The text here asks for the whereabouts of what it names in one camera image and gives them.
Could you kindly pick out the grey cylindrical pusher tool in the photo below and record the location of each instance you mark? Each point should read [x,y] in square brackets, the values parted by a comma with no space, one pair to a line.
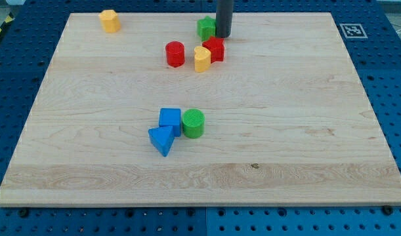
[224,11]

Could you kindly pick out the red star block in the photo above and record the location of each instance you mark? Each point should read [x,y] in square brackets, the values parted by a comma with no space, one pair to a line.
[216,46]

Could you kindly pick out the blue cube block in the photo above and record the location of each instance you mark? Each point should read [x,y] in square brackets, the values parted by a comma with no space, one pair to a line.
[171,117]

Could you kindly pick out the green cylinder block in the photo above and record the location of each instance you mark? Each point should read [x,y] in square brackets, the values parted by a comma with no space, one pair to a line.
[193,121]

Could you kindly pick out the white fiducial marker tag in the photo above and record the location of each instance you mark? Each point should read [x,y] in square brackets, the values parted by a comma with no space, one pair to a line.
[353,31]

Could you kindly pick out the yellow heart block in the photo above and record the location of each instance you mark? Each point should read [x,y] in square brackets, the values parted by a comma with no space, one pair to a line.
[202,59]

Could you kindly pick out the green star block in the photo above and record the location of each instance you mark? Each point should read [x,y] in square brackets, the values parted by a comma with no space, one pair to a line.
[206,27]

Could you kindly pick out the light wooden board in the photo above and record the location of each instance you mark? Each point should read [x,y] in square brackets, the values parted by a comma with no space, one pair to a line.
[287,120]

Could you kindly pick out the red cylinder block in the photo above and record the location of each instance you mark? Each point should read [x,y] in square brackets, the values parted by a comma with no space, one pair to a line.
[175,54]

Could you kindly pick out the yellow hexagon block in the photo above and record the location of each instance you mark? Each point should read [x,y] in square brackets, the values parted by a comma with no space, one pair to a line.
[109,20]

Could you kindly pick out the blue triangle block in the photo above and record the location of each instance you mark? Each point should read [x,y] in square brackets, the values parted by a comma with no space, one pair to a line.
[162,139]

